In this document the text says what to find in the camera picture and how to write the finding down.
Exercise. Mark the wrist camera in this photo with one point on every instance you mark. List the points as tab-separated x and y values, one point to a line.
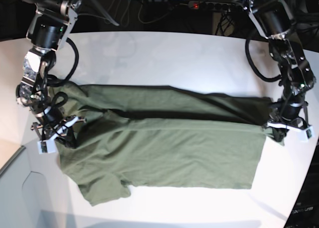
306	134
46	147

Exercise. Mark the green t-shirt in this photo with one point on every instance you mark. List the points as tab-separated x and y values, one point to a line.
161	137

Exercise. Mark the black power strip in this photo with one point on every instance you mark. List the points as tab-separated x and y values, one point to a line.
214	6

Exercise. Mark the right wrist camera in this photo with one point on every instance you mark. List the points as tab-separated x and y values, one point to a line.
46	147

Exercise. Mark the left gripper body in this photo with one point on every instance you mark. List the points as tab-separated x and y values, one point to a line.
291	116

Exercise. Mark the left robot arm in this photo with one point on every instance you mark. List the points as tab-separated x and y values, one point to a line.
275	22

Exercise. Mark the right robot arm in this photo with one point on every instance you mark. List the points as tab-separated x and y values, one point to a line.
48	32

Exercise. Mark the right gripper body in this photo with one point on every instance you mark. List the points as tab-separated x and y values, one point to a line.
47	130

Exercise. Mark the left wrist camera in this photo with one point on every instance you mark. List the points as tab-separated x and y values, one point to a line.
306	134

